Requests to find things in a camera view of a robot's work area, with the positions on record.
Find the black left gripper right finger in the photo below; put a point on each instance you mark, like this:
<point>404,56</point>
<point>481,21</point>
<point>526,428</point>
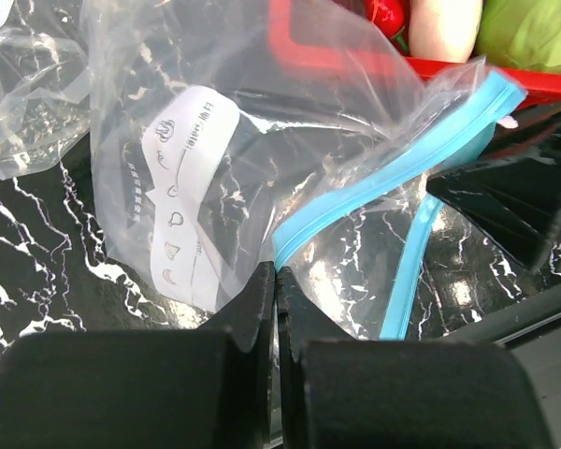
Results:
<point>340,392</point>

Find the blue zipper clear bag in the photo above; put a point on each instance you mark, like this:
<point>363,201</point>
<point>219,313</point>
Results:
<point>225,134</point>

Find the green toy cabbage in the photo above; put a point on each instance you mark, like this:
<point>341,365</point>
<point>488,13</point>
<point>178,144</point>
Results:
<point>521,34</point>

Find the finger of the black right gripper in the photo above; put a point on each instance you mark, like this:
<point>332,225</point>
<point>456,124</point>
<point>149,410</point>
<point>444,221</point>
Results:
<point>513,196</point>

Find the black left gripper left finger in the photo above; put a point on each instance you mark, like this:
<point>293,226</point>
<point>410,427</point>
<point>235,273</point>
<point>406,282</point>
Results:
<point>200,388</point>

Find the white toy radish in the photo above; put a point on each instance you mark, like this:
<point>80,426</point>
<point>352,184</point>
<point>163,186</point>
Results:
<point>444,30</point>

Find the red toy chili pepper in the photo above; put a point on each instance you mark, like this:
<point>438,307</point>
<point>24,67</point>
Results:
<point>390,16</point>

